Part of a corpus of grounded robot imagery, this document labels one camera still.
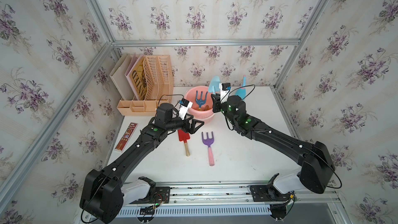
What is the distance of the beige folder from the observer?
2.88 feet

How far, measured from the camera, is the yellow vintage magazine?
0.93 meters

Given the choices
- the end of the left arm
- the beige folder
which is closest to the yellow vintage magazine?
the beige folder

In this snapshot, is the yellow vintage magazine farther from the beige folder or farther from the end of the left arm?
the end of the left arm

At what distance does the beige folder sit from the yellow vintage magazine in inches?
1.3
